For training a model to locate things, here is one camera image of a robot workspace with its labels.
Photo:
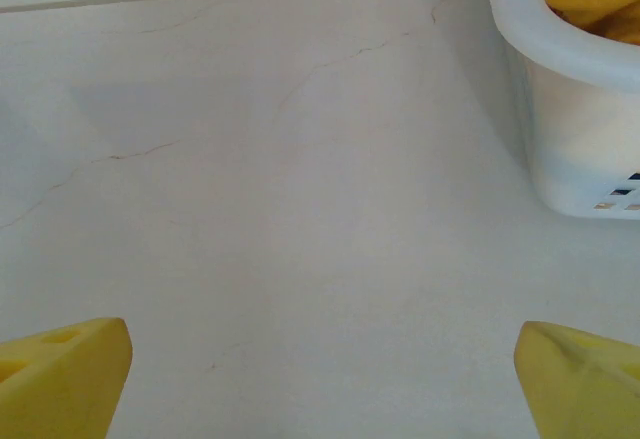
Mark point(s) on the white plastic laundry basket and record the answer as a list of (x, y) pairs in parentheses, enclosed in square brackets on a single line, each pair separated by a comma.
[(565, 134)]

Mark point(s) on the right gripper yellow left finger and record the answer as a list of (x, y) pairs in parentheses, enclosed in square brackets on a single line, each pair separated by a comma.
[(60, 384)]

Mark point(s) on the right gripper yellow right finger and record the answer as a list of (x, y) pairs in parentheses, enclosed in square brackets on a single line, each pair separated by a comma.
[(585, 394)]

